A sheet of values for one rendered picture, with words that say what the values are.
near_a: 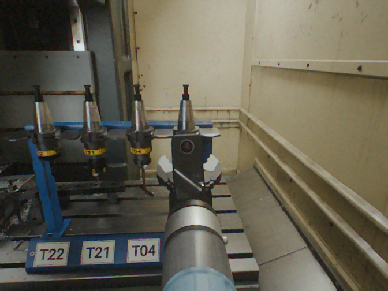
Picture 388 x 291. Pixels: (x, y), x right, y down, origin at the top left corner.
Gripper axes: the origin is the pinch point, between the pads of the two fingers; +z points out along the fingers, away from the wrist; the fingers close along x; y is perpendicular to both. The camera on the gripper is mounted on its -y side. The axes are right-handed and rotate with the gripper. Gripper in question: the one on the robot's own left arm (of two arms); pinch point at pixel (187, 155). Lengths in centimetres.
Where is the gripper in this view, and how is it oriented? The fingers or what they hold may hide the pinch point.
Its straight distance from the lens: 52.7
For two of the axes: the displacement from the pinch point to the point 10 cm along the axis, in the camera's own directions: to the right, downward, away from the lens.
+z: -0.6, -3.6, 9.3
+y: 0.0, 9.3, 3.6
